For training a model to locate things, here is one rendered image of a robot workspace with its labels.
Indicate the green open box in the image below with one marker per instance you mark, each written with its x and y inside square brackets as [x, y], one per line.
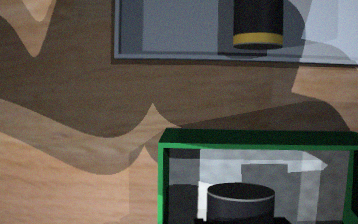
[311, 187]

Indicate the black battery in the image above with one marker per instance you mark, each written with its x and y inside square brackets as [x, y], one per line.
[240, 203]
[258, 24]

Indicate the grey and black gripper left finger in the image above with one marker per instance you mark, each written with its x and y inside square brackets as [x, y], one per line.
[199, 221]

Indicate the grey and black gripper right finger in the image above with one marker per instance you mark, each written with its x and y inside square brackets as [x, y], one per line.
[281, 220]

